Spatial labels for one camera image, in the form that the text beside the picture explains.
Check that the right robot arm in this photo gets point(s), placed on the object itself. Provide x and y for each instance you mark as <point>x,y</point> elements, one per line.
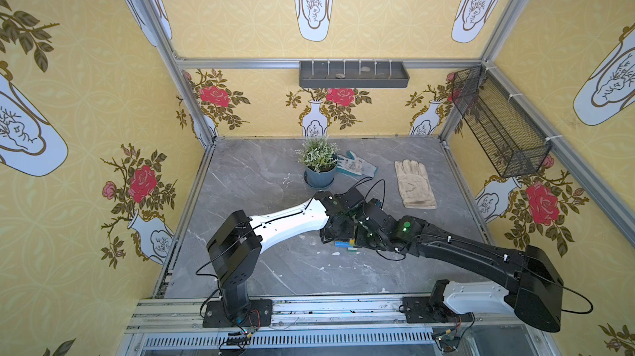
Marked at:
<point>535,288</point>

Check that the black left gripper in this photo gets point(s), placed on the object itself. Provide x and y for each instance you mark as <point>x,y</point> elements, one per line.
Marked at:
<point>335,229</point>

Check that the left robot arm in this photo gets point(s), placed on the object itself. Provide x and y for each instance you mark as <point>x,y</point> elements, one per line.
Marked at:
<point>237,245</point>

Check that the teal grey work glove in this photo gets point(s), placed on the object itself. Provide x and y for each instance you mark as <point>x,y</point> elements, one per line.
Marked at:
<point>355,166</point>

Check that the green artificial plant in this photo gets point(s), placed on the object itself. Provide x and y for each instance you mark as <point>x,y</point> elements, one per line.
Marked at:
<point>318,154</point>

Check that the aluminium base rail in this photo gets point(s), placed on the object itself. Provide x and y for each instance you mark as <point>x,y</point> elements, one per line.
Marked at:
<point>277,322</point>

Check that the aluminium corner post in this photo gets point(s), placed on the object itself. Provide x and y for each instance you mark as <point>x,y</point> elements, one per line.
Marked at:
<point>152,21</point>

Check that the beige work glove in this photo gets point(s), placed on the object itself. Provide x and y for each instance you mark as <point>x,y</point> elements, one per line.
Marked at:
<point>414,186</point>

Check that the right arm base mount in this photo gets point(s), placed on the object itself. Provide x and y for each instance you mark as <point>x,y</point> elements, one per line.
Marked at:
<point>429,312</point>

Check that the grey wall shelf tray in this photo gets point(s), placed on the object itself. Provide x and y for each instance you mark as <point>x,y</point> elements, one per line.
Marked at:
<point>361,74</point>

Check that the black wire mesh basket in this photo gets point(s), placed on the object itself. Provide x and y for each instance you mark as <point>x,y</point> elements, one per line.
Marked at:
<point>510,138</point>

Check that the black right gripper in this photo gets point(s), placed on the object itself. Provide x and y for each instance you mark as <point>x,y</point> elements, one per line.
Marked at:
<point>365,236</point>

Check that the grey plant pot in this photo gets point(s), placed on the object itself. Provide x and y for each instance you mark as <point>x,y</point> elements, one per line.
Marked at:
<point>319,180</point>

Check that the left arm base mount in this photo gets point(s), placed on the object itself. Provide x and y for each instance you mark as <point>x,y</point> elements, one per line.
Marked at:
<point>258,314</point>

